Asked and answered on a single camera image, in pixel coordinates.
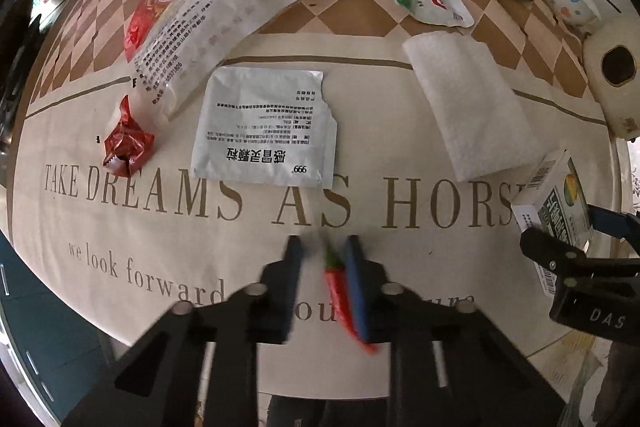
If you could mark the white printed medicine sachet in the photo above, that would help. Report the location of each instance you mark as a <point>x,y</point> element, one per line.
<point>260,127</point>

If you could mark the white green medicine box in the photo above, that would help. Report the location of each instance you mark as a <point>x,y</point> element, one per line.
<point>550,202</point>

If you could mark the red chili pepper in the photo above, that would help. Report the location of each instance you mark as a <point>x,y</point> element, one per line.
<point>335,287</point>

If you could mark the cream device with round hole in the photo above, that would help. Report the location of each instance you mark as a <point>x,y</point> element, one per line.
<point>610,107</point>

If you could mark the large clear red-printed plastic bag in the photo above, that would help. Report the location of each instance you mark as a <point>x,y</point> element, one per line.
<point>215,7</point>

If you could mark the blue stove-side kitchen cabinet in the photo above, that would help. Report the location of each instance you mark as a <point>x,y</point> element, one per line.
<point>45,317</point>

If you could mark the crumpled red wrapper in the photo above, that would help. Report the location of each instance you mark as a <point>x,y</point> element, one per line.
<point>127,142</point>

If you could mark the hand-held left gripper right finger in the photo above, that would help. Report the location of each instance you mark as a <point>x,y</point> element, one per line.
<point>357,287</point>

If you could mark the white paper towel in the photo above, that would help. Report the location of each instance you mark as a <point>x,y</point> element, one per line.
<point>465,107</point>

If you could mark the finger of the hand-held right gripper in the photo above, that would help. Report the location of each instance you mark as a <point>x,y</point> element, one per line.
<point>545,248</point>
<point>615,223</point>

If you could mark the checkered lettered tablecloth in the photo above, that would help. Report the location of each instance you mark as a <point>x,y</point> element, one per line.
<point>360,147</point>

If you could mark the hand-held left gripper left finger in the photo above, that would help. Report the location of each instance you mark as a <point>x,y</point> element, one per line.
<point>295,253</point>

